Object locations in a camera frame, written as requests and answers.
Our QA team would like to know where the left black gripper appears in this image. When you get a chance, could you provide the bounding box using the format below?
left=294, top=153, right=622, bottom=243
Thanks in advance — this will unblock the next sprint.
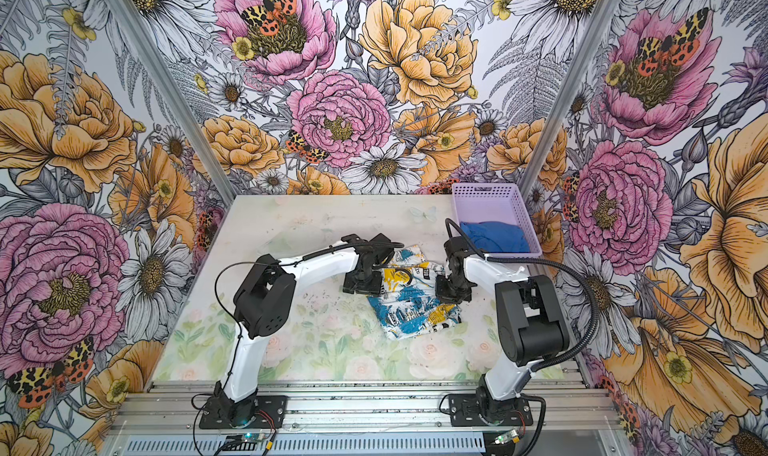
left=342, top=265, right=383, bottom=296

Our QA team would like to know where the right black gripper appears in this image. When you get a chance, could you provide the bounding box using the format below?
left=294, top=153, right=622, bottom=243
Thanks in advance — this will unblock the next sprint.
left=435, top=273, right=475, bottom=306

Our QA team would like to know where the white teal yellow printed garment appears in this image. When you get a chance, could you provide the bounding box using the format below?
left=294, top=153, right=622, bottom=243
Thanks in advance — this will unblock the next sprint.
left=368, top=245, right=461, bottom=341

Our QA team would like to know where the blue cloth garment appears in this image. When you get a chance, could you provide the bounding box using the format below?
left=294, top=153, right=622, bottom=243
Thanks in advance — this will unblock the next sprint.
left=460, top=221, right=530, bottom=253

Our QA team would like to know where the lavender plastic laundry basket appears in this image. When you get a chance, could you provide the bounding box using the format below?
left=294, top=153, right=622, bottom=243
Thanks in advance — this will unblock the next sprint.
left=452, top=183, right=542, bottom=258

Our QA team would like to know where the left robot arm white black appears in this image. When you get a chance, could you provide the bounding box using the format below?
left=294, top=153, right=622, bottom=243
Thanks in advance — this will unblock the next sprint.
left=204, top=234, right=404, bottom=428

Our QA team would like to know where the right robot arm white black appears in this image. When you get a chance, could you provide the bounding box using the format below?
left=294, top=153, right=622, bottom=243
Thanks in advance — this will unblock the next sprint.
left=436, top=236, right=570, bottom=427

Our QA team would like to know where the green circuit board right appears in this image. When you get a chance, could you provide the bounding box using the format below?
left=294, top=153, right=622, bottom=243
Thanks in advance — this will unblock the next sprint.
left=493, top=429, right=521, bottom=446

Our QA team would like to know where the green circuit board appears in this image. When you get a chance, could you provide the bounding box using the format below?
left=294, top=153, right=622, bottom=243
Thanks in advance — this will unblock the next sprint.
left=493, top=429, right=521, bottom=446
left=218, top=433, right=274, bottom=454

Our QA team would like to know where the green circuit board left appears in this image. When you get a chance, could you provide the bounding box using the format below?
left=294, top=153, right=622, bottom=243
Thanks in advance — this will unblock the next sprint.
left=218, top=433, right=274, bottom=454

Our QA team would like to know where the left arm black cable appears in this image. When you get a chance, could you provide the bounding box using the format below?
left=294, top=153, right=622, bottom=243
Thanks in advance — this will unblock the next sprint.
left=190, top=241, right=407, bottom=456

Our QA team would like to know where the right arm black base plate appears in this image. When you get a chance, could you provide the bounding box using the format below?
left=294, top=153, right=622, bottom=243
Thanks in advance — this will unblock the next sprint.
left=440, top=393, right=534, bottom=427

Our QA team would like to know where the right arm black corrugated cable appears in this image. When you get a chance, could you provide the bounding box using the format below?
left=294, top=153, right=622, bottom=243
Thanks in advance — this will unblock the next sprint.
left=443, top=217, right=601, bottom=456

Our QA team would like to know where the aluminium mounting rail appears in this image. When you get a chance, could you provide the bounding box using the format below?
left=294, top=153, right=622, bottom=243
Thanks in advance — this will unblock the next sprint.
left=111, top=380, right=619, bottom=434

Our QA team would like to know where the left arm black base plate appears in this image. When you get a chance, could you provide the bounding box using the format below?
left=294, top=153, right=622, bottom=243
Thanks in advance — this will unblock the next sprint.
left=199, top=394, right=288, bottom=430

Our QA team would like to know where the right aluminium corner post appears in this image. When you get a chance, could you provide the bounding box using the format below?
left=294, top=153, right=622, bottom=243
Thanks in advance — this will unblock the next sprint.
left=518, top=0, right=621, bottom=197

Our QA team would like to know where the aluminium corner post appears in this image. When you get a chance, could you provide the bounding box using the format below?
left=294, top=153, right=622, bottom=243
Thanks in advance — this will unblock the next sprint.
left=518, top=0, right=621, bottom=197
left=105, top=0, right=236, bottom=207

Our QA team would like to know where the white slotted cable duct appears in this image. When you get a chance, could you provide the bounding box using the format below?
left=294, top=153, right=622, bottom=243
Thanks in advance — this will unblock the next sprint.
left=114, top=432, right=486, bottom=455

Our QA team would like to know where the left aluminium corner post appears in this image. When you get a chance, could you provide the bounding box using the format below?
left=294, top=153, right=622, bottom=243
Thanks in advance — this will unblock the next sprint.
left=105, top=0, right=236, bottom=207

